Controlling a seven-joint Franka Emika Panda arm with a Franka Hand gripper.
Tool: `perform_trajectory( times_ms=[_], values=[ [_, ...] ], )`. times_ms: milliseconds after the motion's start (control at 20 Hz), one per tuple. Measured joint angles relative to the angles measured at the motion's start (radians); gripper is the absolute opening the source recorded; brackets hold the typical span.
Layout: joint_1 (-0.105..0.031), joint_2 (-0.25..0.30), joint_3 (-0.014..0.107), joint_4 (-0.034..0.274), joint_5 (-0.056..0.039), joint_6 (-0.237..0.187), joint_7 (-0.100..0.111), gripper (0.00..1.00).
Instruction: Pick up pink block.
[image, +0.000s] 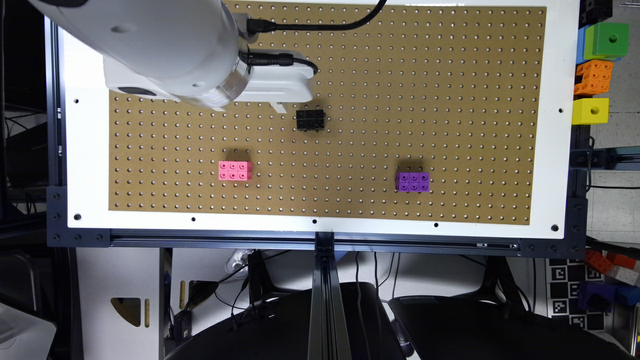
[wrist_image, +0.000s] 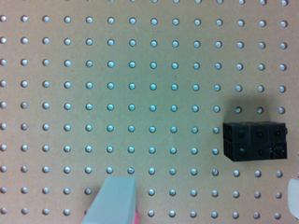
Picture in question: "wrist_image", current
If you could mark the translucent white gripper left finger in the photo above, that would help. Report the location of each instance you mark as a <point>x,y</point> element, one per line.
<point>115,203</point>

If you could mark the black toy block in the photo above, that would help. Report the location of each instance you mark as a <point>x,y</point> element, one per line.
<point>254,141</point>

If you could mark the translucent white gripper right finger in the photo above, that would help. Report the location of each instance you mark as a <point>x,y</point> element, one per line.
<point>293,197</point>

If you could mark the pink toy block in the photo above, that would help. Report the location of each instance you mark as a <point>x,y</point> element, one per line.
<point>136,217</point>

